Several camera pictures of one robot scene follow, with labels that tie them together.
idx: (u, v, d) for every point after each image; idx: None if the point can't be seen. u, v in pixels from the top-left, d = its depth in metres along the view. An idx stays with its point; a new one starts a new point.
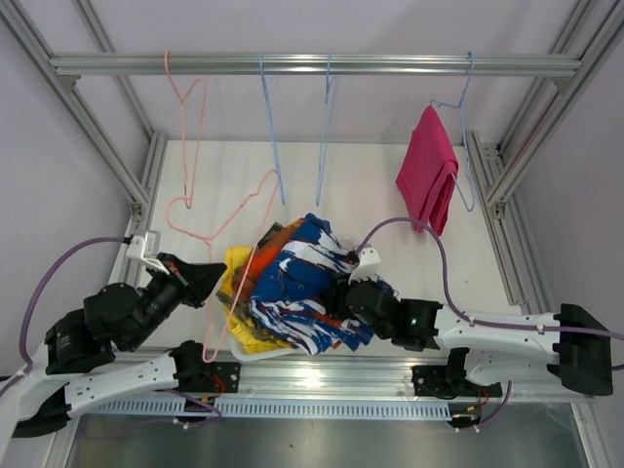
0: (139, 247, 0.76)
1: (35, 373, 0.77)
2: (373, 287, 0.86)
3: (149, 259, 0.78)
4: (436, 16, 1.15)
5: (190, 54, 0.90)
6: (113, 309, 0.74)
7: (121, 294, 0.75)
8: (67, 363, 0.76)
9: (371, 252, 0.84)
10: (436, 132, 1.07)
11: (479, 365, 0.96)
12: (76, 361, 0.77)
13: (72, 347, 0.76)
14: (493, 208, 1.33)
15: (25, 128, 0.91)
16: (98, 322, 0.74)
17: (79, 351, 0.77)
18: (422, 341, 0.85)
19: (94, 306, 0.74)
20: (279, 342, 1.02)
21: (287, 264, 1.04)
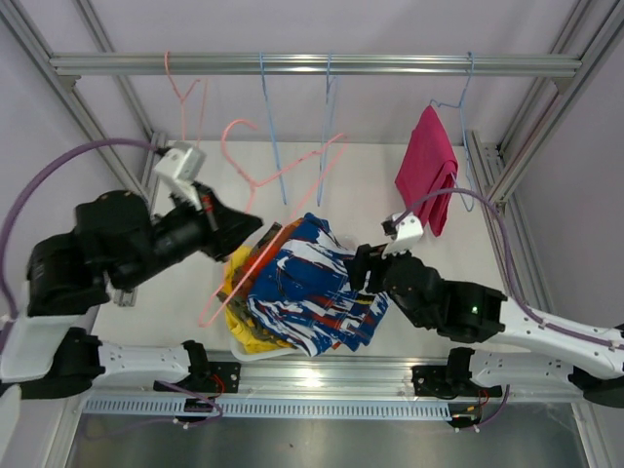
0: (175, 164, 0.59)
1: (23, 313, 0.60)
2: (421, 264, 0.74)
3: (182, 184, 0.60)
4: (435, 16, 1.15)
5: (191, 54, 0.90)
6: (118, 221, 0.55)
7: (131, 206, 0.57)
8: (45, 297, 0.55)
9: (412, 222, 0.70)
10: (435, 132, 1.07)
11: (487, 368, 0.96)
12: (57, 297, 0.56)
13: (51, 276, 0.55)
14: (494, 208, 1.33)
15: (24, 127, 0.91)
16: (96, 234, 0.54)
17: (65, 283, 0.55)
18: (474, 330, 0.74)
19: (96, 213, 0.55)
20: (279, 342, 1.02)
21: (284, 263, 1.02)
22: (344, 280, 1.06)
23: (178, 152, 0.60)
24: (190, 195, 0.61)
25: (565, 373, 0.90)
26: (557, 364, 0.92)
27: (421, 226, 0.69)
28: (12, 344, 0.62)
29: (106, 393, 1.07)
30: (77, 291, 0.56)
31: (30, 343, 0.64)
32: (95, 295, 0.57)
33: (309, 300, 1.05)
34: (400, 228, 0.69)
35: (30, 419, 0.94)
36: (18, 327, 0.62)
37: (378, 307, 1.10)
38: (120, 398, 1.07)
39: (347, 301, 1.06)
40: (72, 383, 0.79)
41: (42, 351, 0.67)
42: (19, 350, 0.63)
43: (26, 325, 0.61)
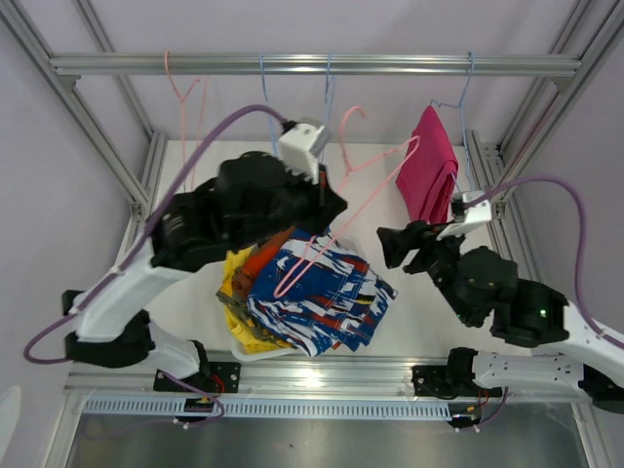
0: (304, 135, 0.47)
1: (132, 271, 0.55)
2: (497, 256, 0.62)
3: (308, 159, 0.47)
4: (436, 16, 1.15)
5: (191, 54, 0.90)
6: (262, 176, 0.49)
7: (274, 163, 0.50)
8: (179, 251, 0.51)
9: (485, 206, 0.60)
10: (435, 132, 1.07)
11: (491, 370, 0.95)
12: (191, 249, 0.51)
13: (187, 228, 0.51)
14: (494, 208, 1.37)
15: (24, 127, 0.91)
16: (241, 190, 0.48)
17: (195, 235, 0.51)
18: (536, 332, 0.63)
19: (238, 166, 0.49)
20: (279, 342, 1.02)
21: (284, 262, 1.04)
22: (344, 280, 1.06)
23: (311, 126, 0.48)
24: (312, 171, 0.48)
25: (574, 380, 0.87)
26: (566, 370, 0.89)
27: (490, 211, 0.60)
28: (111, 294, 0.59)
29: (106, 392, 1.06)
30: (208, 246, 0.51)
31: (126, 301, 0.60)
32: (222, 253, 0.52)
33: (309, 300, 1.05)
34: (470, 209, 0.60)
35: (30, 420, 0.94)
36: (121, 282, 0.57)
37: (378, 307, 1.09)
38: (120, 398, 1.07)
39: (347, 301, 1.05)
40: (134, 355, 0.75)
41: (131, 309, 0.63)
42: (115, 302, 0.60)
43: (131, 284, 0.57)
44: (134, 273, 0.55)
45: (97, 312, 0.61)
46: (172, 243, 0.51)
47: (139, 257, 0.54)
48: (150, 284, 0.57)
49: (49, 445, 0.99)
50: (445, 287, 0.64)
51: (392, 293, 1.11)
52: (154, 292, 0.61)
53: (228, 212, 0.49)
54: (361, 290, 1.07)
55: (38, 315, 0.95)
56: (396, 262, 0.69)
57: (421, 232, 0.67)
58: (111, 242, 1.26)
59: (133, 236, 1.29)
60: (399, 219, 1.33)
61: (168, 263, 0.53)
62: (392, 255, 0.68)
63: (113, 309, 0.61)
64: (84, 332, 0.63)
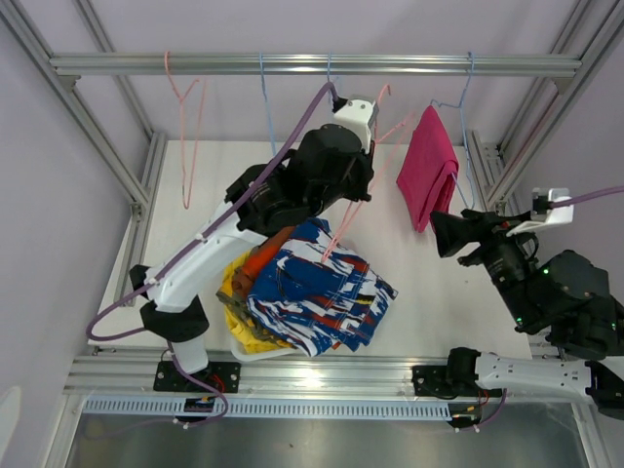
0: (367, 111, 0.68)
1: (218, 235, 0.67)
2: (585, 269, 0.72)
3: (363, 129, 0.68)
4: (436, 16, 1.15)
5: (191, 54, 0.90)
6: (342, 144, 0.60)
7: (345, 135, 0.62)
8: (268, 212, 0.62)
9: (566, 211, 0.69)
10: (435, 132, 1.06)
11: (495, 371, 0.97)
12: (279, 210, 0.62)
13: (273, 191, 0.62)
14: (494, 208, 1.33)
15: (24, 126, 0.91)
16: (327, 155, 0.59)
17: (282, 200, 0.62)
18: (602, 344, 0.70)
19: (321, 136, 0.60)
20: (279, 342, 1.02)
21: (284, 262, 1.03)
22: (344, 280, 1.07)
23: (365, 102, 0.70)
24: (368, 136, 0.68)
25: (583, 387, 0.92)
26: (573, 375, 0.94)
27: (572, 214, 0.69)
28: (193, 261, 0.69)
29: (106, 392, 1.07)
30: (292, 210, 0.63)
31: (204, 267, 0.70)
32: (300, 214, 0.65)
33: (309, 300, 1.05)
34: (555, 210, 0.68)
35: (30, 420, 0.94)
36: (206, 247, 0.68)
37: (378, 307, 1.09)
38: (120, 398, 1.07)
39: (347, 301, 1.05)
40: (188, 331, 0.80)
41: (203, 280, 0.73)
42: (195, 268, 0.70)
43: (214, 248, 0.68)
44: (220, 236, 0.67)
45: (175, 280, 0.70)
46: (261, 208, 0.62)
47: (226, 223, 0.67)
48: (230, 249, 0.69)
49: (49, 445, 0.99)
50: (505, 285, 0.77)
51: (391, 293, 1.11)
52: (225, 261, 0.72)
53: (312, 178, 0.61)
54: (361, 290, 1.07)
55: (38, 316, 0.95)
56: (452, 250, 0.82)
57: (492, 226, 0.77)
58: (111, 242, 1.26)
59: (134, 236, 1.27)
60: (399, 219, 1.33)
61: (256, 228, 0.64)
62: (451, 244, 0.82)
63: (190, 278, 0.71)
64: (163, 299, 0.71)
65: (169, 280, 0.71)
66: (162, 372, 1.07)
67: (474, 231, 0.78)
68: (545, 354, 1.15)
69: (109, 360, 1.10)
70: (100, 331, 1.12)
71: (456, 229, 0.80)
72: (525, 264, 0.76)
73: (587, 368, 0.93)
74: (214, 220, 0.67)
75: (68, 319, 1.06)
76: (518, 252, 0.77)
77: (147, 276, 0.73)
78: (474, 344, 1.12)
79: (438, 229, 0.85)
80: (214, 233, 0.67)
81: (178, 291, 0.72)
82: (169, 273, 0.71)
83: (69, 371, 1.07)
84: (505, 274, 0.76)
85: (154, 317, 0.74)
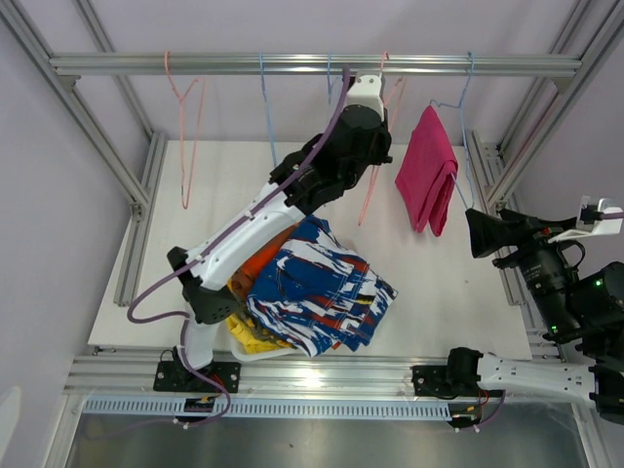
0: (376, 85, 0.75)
1: (266, 212, 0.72)
2: None
3: (373, 100, 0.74)
4: (436, 16, 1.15)
5: (191, 54, 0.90)
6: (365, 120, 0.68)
7: (364, 115, 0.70)
8: (312, 191, 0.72)
9: (613, 222, 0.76)
10: (433, 132, 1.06)
11: (498, 373, 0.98)
12: (320, 189, 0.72)
13: (312, 174, 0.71)
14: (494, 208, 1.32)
15: (24, 126, 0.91)
16: (353, 134, 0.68)
17: (320, 180, 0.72)
18: None
19: (344, 119, 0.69)
20: (279, 342, 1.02)
21: (284, 262, 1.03)
22: (344, 280, 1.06)
23: (372, 77, 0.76)
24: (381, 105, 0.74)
25: (586, 391, 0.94)
26: (577, 380, 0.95)
27: (620, 225, 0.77)
28: (241, 237, 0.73)
29: (106, 393, 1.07)
30: (331, 186, 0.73)
31: (249, 244, 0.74)
32: (337, 189, 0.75)
33: (309, 300, 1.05)
34: (604, 219, 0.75)
35: (30, 420, 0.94)
36: (253, 223, 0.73)
37: (379, 307, 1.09)
38: (120, 398, 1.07)
39: (347, 301, 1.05)
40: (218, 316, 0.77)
41: (244, 259, 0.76)
42: (242, 244, 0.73)
43: (262, 224, 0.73)
44: (268, 213, 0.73)
45: (222, 255, 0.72)
46: (304, 188, 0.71)
47: (272, 203, 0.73)
48: (274, 226, 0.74)
49: (49, 446, 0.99)
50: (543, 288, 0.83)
51: (391, 293, 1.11)
52: (265, 242, 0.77)
53: (342, 157, 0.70)
54: (361, 290, 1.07)
55: (38, 316, 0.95)
56: (487, 251, 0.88)
57: (534, 232, 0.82)
58: (111, 242, 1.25)
59: (133, 236, 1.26)
60: (399, 219, 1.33)
61: (301, 206, 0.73)
62: (487, 246, 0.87)
63: (236, 253, 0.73)
64: (209, 275, 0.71)
65: (214, 256, 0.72)
66: (162, 372, 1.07)
67: (513, 234, 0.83)
68: (545, 354, 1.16)
69: (109, 361, 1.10)
70: (128, 320, 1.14)
71: (495, 232, 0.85)
72: (563, 271, 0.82)
73: (591, 373, 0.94)
74: (264, 199, 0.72)
75: (68, 319, 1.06)
76: (557, 258, 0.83)
77: (188, 256, 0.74)
78: (474, 344, 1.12)
79: (476, 230, 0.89)
80: (260, 210, 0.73)
81: (223, 268, 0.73)
82: (214, 250, 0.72)
83: (69, 371, 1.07)
84: (543, 279, 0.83)
85: (201, 290, 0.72)
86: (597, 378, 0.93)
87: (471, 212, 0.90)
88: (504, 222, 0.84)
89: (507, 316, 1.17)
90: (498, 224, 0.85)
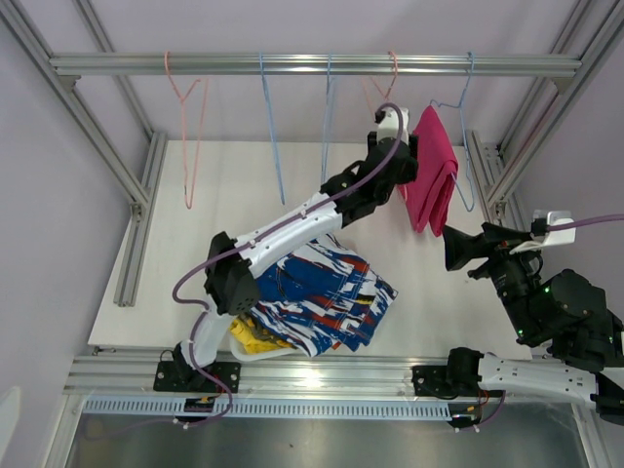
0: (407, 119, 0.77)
1: (318, 213, 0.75)
2: (588, 285, 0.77)
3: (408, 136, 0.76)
4: (436, 16, 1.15)
5: (192, 55, 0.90)
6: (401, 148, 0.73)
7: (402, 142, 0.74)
8: (352, 209, 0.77)
9: (563, 234, 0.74)
10: (436, 133, 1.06)
11: (499, 374, 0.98)
12: (359, 208, 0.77)
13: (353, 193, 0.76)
14: (493, 208, 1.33)
15: (25, 127, 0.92)
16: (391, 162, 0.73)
17: (364, 197, 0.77)
18: (599, 356, 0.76)
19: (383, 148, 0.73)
20: (279, 342, 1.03)
21: (284, 263, 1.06)
22: (344, 280, 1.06)
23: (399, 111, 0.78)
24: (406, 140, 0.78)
25: (588, 393, 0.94)
26: (578, 382, 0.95)
27: (574, 235, 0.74)
28: (291, 232, 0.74)
29: (106, 393, 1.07)
30: (366, 204, 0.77)
31: (296, 240, 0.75)
32: (372, 206, 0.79)
33: (309, 300, 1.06)
34: (554, 231, 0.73)
35: (31, 420, 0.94)
36: (305, 221, 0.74)
37: (378, 307, 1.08)
38: (120, 398, 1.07)
39: (347, 301, 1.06)
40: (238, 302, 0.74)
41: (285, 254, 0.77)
42: (290, 239, 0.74)
43: (312, 224, 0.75)
44: (319, 214, 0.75)
45: (273, 244, 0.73)
46: (349, 204, 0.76)
47: (323, 207, 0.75)
48: (320, 229, 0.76)
49: (49, 446, 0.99)
50: (510, 297, 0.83)
51: (392, 293, 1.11)
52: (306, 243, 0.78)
53: (379, 180, 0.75)
54: (361, 290, 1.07)
55: (38, 316, 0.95)
56: (457, 263, 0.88)
57: (493, 245, 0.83)
58: (111, 242, 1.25)
59: (134, 236, 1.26)
60: (399, 219, 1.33)
61: (344, 217, 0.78)
62: (456, 258, 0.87)
63: (285, 246, 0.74)
64: (257, 259, 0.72)
65: (266, 244, 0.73)
66: (162, 372, 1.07)
67: (475, 248, 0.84)
68: (545, 354, 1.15)
69: (109, 360, 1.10)
70: (128, 319, 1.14)
71: (463, 244, 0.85)
72: (527, 279, 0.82)
73: (592, 375, 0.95)
74: (317, 201, 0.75)
75: (67, 320, 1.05)
76: (522, 268, 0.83)
77: (238, 241, 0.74)
78: (474, 344, 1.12)
79: (447, 243, 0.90)
80: (313, 212, 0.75)
81: (270, 256, 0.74)
82: (266, 238, 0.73)
83: (69, 371, 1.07)
84: (509, 288, 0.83)
85: (248, 272, 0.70)
86: (598, 379, 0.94)
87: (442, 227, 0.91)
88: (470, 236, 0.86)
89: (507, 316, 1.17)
90: (464, 238, 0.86)
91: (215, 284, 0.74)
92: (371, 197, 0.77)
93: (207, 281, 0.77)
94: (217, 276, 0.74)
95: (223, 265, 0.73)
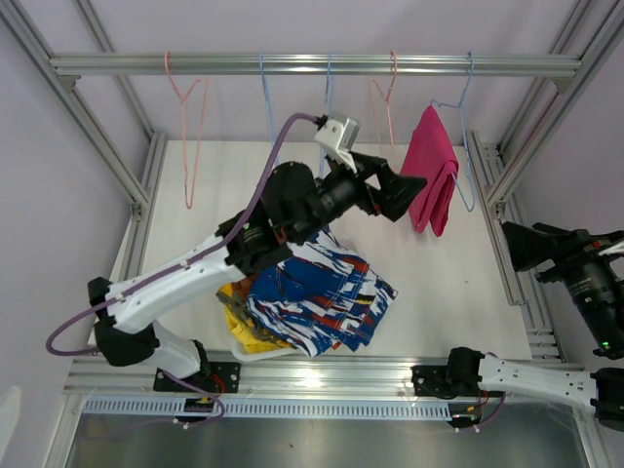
0: (335, 136, 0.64)
1: (203, 263, 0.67)
2: None
3: (341, 153, 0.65)
4: (436, 15, 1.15)
5: (191, 55, 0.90)
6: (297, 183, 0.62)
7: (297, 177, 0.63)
8: (253, 256, 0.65)
9: None
10: (435, 133, 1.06)
11: (499, 375, 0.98)
12: (262, 255, 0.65)
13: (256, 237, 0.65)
14: (493, 208, 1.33)
15: (25, 126, 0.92)
16: (278, 200, 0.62)
17: (263, 244, 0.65)
18: None
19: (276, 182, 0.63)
20: (279, 342, 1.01)
21: (284, 263, 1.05)
22: (344, 280, 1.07)
23: (337, 123, 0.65)
24: (346, 159, 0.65)
25: (588, 397, 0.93)
26: (579, 386, 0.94)
27: None
28: (167, 286, 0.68)
29: (106, 393, 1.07)
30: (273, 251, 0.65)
31: (178, 292, 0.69)
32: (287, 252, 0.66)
33: (309, 300, 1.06)
34: None
35: (31, 419, 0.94)
36: (187, 273, 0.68)
37: (378, 307, 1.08)
38: (120, 398, 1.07)
39: (347, 301, 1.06)
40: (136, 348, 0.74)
41: (169, 305, 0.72)
42: (167, 292, 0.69)
43: (196, 276, 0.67)
44: (204, 265, 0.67)
45: (142, 298, 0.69)
46: (246, 251, 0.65)
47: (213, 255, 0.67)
48: (211, 281, 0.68)
49: (49, 446, 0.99)
50: (596, 306, 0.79)
51: (391, 293, 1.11)
52: (202, 292, 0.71)
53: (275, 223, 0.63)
54: (361, 290, 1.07)
55: (37, 316, 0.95)
56: (531, 263, 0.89)
57: (585, 244, 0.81)
58: (111, 242, 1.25)
59: (134, 236, 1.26)
60: (398, 220, 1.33)
61: (243, 266, 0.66)
62: (530, 258, 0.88)
63: (159, 299, 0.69)
64: (123, 317, 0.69)
65: (135, 299, 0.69)
66: (162, 372, 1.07)
67: (561, 247, 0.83)
68: (545, 354, 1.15)
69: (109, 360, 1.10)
70: None
71: (540, 247, 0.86)
72: (612, 286, 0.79)
73: (594, 379, 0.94)
74: (203, 249, 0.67)
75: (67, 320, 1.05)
76: (604, 273, 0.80)
77: (113, 292, 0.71)
78: (474, 344, 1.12)
79: (517, 245, 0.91)
80: (196, 261, 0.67)
81: (142, 312, 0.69)
82: (137, 292, 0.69)
83: (69, 371, 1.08)
84: (593, 293, 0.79)
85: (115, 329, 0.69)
86: (599, 384, 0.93)
87: (507, 224, 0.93)
88: (553, 235, 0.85)
89: (507, 315, 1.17)
90: (543, 237, 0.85)
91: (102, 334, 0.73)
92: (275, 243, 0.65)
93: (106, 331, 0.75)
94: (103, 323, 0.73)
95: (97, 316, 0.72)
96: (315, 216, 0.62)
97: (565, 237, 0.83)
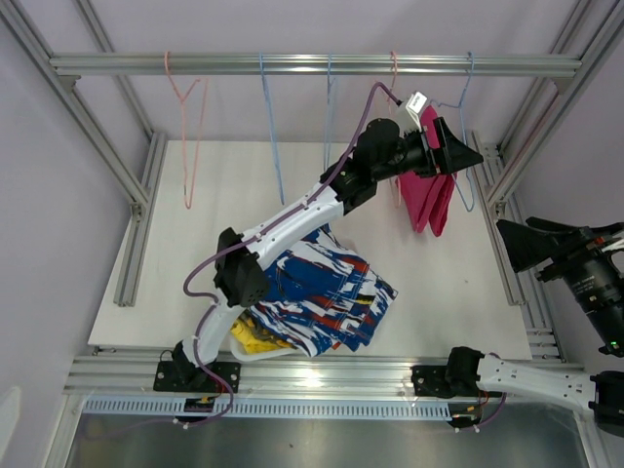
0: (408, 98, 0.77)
1: (320, 202, 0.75)
2: None
3: (410, 113, 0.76)
4: (436, 15, 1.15)
5: (190, 54, 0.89)
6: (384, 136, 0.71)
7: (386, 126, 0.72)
8: (351, 198, 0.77)
9: None
10: None
11: (498, 375, 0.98)
12: (358, 196, 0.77)
13: (352, 181, 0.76)
14: (493, 208, 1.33)
15: (24, 126, 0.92)
16: (373, 148, 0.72)
17: (360, 185, 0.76)
18: None
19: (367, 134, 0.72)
20: (279, 342, 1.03)
21: (284, 263, 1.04)
22: (343, 280, 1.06)
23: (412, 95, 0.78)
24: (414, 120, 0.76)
25: (587, 401, 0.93)
26: (578, 389, 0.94)
27: None
28: (295, 222, 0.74)
29: (106, 393, 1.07)
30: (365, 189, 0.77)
31: (303, 228, 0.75)
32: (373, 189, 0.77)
33: (309, 300, 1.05)
34: None
35: (31, 419, 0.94)
36: (307, 212, 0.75)
37: (378, 307, 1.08)
38: (120, 398, 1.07)
39: (347, 301, 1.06)
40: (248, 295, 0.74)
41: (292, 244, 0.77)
42: (295, 229, 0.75)
43: (315, 214, 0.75)
44: (321, 204, 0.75)
45: (278, 235, 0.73)
46: (348, 191, 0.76)
47: (324, 194, 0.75)
48: (323, 218, 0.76)
49: (49, 445, 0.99)
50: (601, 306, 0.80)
51: (391, 293, 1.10)
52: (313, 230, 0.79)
53: (372, 166, 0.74)
54: (361, 290, 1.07)
55: (37, 316, 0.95)
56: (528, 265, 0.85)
57: (588, 242, 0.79)
58: (111, 242, 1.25)
59: (134, 236, 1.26)
60: (399, 219, 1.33)
61: (346, 205, 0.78)
62: (530, 260, 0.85)
63: (291, 236, 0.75)
64: (265, 253, 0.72)
65: (272, 236, 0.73)
66: (162, 372, 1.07)
67: (562, 247, 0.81)
68: (545, 354, 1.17)
69: (110, 360, 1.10)
70: (127, 320, 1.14)
71: (539, 246, 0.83)
72: (616, 283, 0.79)
73: (593, 382, 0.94)
74: (316, 191, 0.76)
75: (67, 319, 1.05)
76: (607, 269, 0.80)
77: (244, 236, 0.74)
78: (474, 344, 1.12)
79: (512, 247, 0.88)
80: (315, 201, 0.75)
81: (278, 248, 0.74)
82: (272, 229, 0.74)
83: (69, 371, 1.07)
84: (597, 292, 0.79)
85: (256, 264, 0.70)
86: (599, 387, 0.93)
87: (501, 222, 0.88)
88: (552, 233, 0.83)
89: (508, 315, 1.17)
90: (543, 237, 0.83)
91: (225, 277, 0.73)
92: (369, 181, 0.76)
93: (214, 279, 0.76)
94: (226, 271, 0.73)
95: (227, 257, 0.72)
96: (394, 164, 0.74)
97: (566, 235, 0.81)
